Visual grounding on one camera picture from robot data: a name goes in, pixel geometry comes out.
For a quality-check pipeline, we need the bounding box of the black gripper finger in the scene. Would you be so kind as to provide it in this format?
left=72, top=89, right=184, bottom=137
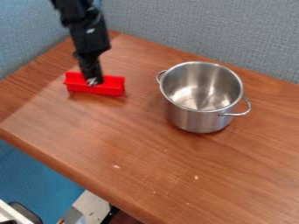
left=78, top=59, right=104, bottom=87

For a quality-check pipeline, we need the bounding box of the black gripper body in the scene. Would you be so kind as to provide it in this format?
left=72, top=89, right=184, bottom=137
left=50, top=0, right=110, bottom=64

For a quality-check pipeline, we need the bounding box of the red rectangular block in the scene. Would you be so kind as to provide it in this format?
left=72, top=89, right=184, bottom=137
left=62, top=71, right=125, bottom=96

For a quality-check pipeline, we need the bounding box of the stainless steel pot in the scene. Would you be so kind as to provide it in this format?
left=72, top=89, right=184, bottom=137
left=154, top=61, right=252, bottom=134

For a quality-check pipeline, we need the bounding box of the white object at corner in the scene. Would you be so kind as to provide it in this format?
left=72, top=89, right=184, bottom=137
left=0, top=200, right=32, bottom=224

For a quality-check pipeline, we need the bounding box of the black chair part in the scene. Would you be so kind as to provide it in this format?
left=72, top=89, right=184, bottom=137
left=9, top=201, right=42, bottom=224

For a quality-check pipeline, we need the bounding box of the white table leg bracket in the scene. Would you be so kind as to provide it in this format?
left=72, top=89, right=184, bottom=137
left=57, top=191, right=109, bottom=224

